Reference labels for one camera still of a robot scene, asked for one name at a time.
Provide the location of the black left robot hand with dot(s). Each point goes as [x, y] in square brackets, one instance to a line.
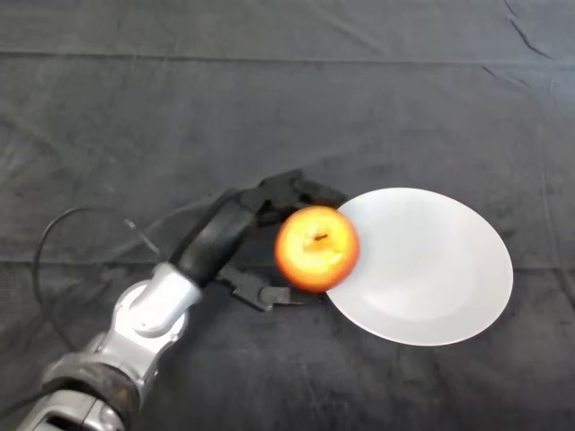
[220, 238]

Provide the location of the white round plate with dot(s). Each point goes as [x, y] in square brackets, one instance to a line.
[427, 269]

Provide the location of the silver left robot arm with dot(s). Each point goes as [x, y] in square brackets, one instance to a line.
[135, 332]

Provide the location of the black cloth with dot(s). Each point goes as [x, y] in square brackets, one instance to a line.
[179, 112]

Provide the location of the red yellow apple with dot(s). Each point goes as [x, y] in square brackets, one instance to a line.
[314, 256]

